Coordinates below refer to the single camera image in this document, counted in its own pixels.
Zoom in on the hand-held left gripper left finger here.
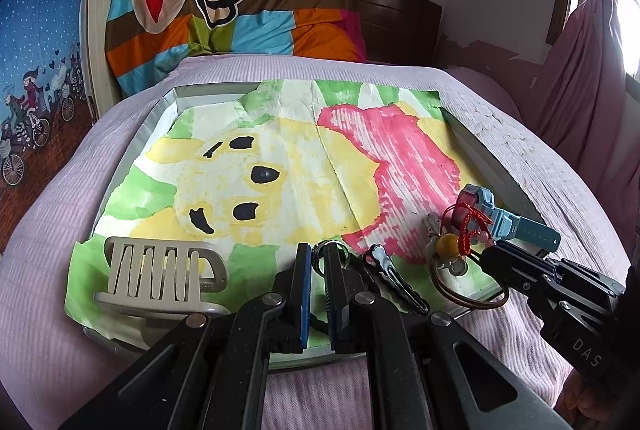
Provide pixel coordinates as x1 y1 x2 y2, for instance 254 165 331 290
57 242 313 430

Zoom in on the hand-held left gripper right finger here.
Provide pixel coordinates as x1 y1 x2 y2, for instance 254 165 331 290
322 244 576 430

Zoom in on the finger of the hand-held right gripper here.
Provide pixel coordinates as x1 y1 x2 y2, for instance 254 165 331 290
477 251 571 316
487 241 626 296

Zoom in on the light blue wrist watch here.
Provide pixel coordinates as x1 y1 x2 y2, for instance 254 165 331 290
459 183 561 253

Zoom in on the brown bangle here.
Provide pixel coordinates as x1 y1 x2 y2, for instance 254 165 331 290
431 255 510 310

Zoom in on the red string charm yellow bead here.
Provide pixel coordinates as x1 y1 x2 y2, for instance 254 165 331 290
425 204 496 276

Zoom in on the black braided hair clip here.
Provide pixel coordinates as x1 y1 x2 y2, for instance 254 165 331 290
361 244 431 315

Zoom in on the silver metal tray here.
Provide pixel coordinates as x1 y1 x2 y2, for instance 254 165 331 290
82 80 546 361

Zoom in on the beige hair claw clip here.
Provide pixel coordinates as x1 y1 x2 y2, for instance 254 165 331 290
92 236 232 318

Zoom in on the person's right hand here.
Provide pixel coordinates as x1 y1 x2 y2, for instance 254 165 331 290
554 367 631 430

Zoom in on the pink curtain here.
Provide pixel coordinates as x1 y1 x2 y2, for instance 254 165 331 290
520 0 640 231

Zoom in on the pink pillow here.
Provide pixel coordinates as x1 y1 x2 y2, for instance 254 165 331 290
445 66 523 131

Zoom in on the dark wooden headboard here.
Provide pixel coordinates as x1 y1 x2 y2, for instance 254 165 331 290
356 0 443 71

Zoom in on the blue bicycle print curtain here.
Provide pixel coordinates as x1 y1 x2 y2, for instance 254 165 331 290
0 0 96 256

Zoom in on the light wooden bed frame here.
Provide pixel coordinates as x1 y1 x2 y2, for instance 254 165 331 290
80 0 131 121

